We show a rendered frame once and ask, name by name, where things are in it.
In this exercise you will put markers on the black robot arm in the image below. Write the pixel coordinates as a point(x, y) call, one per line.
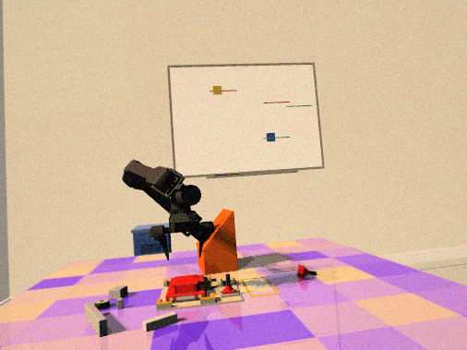
point(155, 182)

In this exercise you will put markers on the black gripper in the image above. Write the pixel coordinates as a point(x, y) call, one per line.
point(159, 231)

